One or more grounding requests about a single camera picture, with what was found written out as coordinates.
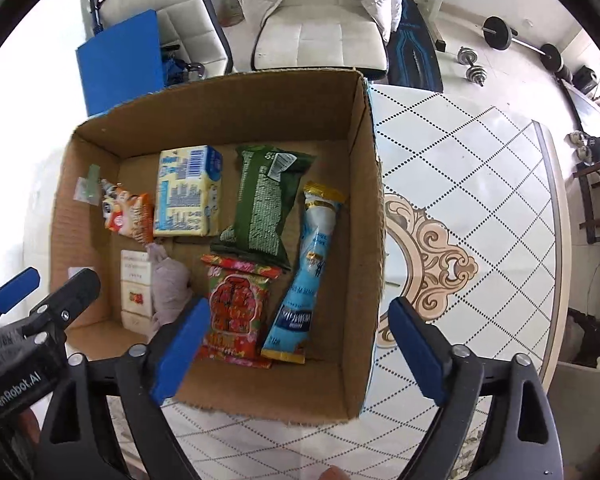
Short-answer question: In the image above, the tiger print snack packet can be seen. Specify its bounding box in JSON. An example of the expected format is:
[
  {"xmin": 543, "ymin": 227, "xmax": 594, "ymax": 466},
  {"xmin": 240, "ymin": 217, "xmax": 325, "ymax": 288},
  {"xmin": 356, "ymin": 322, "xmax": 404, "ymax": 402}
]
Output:
[{"xmin": 100, "ymin": 180, "xmax": 156, "ymax": 247}]

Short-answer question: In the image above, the white padded chair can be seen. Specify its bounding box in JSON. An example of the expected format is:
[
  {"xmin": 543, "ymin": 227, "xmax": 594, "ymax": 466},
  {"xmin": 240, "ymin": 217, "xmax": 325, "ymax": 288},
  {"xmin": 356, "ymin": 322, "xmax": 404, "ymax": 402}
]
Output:
[
  {"xmin": 87, "ymin": 0, "xmax": 236, "ymax": 78},
  {"xmin": 251, "ymin": 0, "xmax": 390, "ymax": 73}
]

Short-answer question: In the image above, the blue board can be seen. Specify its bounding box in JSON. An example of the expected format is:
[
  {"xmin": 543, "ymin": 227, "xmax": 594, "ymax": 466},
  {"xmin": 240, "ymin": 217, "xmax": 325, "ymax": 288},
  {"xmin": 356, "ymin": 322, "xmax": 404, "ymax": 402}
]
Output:
[{"xmin": 75, "ymin": 9, "xmax": 163, "ymax": 118}]

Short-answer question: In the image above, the short barbell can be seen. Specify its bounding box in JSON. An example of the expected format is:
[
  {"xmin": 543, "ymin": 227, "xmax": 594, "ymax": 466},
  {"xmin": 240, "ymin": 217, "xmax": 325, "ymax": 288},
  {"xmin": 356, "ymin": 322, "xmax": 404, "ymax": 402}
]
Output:
[{"xmin": 481, "ymin": 16, "xmax": 563, "ymax": 72}]

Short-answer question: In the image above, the red snack packet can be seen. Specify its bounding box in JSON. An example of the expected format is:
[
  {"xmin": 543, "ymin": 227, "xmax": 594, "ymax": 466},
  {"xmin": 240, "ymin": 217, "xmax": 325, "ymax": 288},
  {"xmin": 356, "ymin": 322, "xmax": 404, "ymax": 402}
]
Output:
[{"xmin": 196, "ymin": 254, "xmax": 284, "ymax": 371}]

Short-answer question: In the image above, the pair of white shoes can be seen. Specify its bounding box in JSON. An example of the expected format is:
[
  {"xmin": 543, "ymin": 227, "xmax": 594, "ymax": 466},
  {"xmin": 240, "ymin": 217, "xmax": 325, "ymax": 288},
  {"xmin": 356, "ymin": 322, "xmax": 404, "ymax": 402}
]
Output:
[{"xmin": 566, "ymin": 131, "xmax": 598, "ymax": 163}]

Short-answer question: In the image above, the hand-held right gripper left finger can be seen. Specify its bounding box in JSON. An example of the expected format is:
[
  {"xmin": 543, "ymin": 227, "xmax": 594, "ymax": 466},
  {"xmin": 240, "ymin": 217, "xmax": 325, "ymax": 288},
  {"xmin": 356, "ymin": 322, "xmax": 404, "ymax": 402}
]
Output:
[{"xmin": 39, "ymin": 296, "xmax": 212, "ymax": 480}]

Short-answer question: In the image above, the white squat rack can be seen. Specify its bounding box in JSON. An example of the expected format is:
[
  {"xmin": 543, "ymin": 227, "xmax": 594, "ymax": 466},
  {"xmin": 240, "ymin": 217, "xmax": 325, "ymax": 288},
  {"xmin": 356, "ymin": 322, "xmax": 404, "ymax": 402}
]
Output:
[{"xmin": 412, "ymin": 0, "xmax": 481, "ymax": 53}]

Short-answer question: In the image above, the black wooden chair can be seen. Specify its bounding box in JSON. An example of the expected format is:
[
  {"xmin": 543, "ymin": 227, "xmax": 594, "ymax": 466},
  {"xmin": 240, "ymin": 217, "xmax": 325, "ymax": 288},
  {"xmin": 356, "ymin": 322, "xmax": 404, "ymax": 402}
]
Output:
[{"xmin": 572, "ymin": 157, "xmax": 600, "ymax": 246}]

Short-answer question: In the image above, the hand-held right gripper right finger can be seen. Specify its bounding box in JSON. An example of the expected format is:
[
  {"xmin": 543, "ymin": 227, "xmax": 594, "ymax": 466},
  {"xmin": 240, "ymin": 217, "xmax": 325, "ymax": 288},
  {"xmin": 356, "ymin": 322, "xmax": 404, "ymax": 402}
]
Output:
[{"xmin": 387, "ymin": 296, "xmax": 566, "ymax": 480}]

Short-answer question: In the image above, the light blue tube packet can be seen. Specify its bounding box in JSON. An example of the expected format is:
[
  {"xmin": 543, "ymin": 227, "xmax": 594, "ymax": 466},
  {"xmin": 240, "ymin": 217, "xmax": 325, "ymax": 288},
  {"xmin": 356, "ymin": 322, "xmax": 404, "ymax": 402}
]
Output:
[{"xmin": 260, "ymin": 181, "xmax": 345, "ymax": 365}]

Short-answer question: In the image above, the pink knotted bag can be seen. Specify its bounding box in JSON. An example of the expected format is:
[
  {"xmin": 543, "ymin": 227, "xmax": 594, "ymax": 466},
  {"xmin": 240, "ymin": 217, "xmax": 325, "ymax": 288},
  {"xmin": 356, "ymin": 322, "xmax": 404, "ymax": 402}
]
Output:
[{"xmin": 145, "ymin": 242, "xmax": 193, "ymax": 338}]

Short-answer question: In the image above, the green snack packet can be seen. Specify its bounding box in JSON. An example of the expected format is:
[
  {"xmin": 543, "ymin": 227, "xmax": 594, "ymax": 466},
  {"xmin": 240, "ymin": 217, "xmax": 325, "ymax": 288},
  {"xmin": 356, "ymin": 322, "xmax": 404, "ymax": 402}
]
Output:
[{"xmin": 210, "ymin": 145, "xmax": 317, "ymax": 267}]

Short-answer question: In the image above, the blue bag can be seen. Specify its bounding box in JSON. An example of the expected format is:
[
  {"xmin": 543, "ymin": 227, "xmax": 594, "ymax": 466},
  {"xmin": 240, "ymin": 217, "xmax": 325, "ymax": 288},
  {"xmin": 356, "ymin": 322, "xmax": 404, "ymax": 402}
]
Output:
[{"xmin": 161, "ymin": 45, "xmax": 206, "ymax": 86}]

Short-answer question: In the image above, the black speaker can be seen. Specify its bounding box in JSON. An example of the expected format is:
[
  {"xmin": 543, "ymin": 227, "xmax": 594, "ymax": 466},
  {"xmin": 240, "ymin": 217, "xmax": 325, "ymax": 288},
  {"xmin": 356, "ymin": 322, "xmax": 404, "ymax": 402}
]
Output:
[{"xmin": 575, "ymin": 66, "xmax": 600, "ymax": 93}]

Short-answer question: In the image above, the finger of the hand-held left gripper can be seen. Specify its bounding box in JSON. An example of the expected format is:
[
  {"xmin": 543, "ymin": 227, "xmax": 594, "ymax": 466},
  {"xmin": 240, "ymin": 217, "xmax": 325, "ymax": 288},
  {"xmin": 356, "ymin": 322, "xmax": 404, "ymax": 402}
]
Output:
[
  {"xmin": 0, "ymin": 266, "xmax": 42, "ymax": 321},
  {"xmin": 27, "ymin": 267, "xmax": 102, "ymax": 333}
]

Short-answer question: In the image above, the yellow blue tissue pack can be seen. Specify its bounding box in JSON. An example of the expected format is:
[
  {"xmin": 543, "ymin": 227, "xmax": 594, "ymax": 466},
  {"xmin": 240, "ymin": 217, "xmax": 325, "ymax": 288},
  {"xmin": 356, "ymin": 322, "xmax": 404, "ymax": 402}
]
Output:
[{"xmin": 152, "ymin": 145, "xmax": 226, "ymax": 238}]

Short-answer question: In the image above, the dark cloth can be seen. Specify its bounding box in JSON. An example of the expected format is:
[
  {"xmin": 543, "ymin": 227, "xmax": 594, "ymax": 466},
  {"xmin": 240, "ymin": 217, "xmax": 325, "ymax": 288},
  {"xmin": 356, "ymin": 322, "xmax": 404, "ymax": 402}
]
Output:
[{"xmin": 565, "ymin": 307, "xmax": 600, "ymax": 368}]

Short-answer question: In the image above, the dark flat board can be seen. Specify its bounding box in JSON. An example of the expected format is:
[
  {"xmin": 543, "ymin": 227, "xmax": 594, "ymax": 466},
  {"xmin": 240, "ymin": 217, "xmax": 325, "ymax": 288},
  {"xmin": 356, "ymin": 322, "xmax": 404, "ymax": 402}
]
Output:
[{"xmin": 560, "ymin": 80, "xmax": 600, "ymax": 136}]

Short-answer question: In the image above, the cardboard box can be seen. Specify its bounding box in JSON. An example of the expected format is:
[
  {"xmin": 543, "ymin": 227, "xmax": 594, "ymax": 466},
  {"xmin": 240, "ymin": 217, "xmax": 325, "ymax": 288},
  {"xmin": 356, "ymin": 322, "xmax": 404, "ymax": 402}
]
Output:
[{"xmin": 47, "ymin": 69, "xmax": 387, "ymax": 427}]

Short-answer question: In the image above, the person's left hand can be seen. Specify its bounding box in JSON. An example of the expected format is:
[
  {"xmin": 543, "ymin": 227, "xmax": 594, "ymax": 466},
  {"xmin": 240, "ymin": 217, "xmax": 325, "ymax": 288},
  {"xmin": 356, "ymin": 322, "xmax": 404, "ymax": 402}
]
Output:
[{"xmin": 10, "ymin": 402, "xmax": 43, "ymax": 466}]

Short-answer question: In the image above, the small white booklet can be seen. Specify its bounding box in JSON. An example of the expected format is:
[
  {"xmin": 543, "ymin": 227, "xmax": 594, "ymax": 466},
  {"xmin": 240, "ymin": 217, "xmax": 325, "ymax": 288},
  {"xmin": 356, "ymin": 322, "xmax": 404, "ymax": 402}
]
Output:
[{"xmin": 119, "ymin": 249, "xmax": 156, "ymax": 335}]

